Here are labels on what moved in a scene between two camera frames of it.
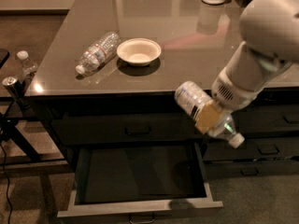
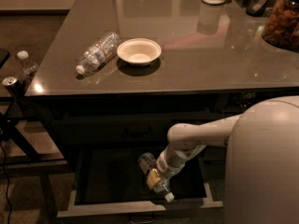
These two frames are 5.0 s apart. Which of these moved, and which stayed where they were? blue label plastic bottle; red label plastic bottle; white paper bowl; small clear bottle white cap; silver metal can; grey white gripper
Moved: grey white gripper; blue label plastic bottle
Stayed: red label plastic bottle; small clear bottle white cap; white paper bowl; silver metal can
